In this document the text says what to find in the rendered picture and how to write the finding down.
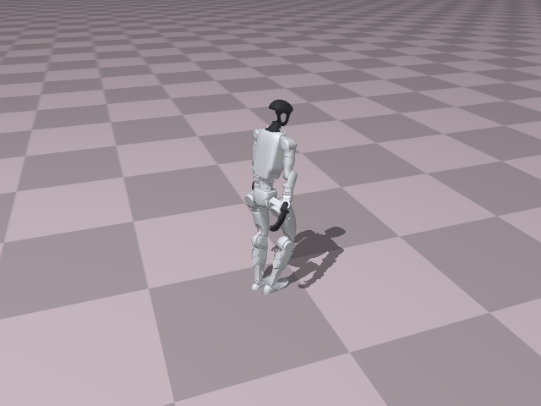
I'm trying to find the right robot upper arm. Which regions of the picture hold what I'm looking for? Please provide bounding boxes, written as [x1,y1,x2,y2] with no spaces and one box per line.
[281,136,297,180]

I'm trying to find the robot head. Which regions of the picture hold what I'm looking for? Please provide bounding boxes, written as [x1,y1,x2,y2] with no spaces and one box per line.
[265,100,293,133]

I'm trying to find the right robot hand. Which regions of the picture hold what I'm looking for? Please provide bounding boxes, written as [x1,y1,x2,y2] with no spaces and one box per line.
[269,201,289,232]

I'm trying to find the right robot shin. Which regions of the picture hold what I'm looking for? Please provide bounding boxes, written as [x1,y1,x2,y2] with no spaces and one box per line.
[269,240,295,287]

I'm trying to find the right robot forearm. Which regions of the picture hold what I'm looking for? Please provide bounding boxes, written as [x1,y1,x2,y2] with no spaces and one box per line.
[281,171,298,211]

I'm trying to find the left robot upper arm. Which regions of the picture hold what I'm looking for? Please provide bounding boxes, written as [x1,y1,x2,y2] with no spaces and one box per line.
[252,129,261,163]

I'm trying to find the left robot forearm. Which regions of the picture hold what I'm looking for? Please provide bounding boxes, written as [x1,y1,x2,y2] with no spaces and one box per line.
[251,163,262,188]

